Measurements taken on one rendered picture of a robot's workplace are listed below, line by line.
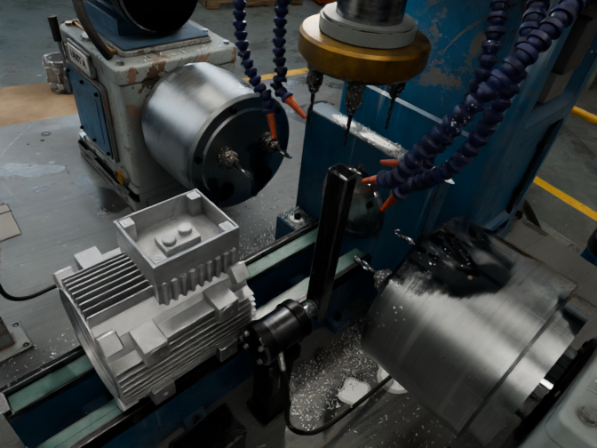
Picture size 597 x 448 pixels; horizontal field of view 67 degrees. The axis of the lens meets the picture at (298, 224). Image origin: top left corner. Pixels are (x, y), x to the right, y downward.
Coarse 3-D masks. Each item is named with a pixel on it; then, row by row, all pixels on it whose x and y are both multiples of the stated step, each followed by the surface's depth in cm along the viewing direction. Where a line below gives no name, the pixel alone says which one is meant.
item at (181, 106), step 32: (192, 64) 89; (160, 96) 85; (192, 96) 82; (224, 96) 80; (256, 96) 82; (160, 128) 85; (192, 128) 79; (224, 128) 81; (256, 128) 86; (288, 128) 93; (160, 160) 90; (192, 160) 80; (224, 160) 82; (256, 160) 91; (224, 192) 89; (256, 192) 96
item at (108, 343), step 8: (240, 264) 59; (56, 272) 55; (64, 272) 56; (72, 272) 56; (232, 272) 59; (240, 272) 59; (248, 272) 60; (56, 280) 55; (232, 280) 60; (240, 280) 59; (104, 336) 49; (112, 336) 50; (80, 344) 64; (96, 344) 50; (104, 344) 49; (112, 344) 49; (120, 344) 50; (104, 352) 49; (112, 352) 49; (120, 400) 57; (120, 408) 58; (128, 408) 57
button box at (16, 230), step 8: (0, 208) 64; (8, 208) 65; (0, 216) 64; (8, 216) 65; (0, 224) 64; (8, 224) 65; (16, 224) 65; (0, 232) 64; (8, 232) 65; (16, 232) 65; (0, 240) 64
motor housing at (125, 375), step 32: (64, 288) 54; (96, 288) 53; (128, 288) 53; (96, 320) 50; (128, 320) 52; (160, 320) 54; (192, 320) 55; (96, 352) 63; (128, 352) 52; (192, 352) 57; (128, 384) 52
